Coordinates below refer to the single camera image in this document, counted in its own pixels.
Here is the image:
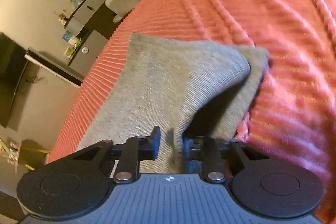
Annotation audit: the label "grey vanity dresser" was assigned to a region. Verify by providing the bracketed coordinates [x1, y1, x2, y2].
[66, 0, 117, 77]

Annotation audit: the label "grey pants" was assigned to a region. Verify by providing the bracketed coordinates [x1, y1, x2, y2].
[78, 33, 269, 173]

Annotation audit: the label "black wall television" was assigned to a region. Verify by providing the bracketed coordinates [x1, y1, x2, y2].
[0, 33, 28, 128]

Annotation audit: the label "blue white box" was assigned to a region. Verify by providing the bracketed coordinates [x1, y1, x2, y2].
[62, 31, 78, 46]

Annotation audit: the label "white door frame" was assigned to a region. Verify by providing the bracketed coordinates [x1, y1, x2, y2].
[25, 48, 84, 88]

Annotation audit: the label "coral ribbed bedspread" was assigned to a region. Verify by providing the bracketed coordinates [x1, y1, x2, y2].
[49, 0, 335, 223]

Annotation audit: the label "flower bouquet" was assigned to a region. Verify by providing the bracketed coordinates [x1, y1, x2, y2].
[0, 139, 19, 165]

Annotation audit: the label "yellow side table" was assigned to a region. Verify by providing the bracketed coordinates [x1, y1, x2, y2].
[15, 139, 50, 173]

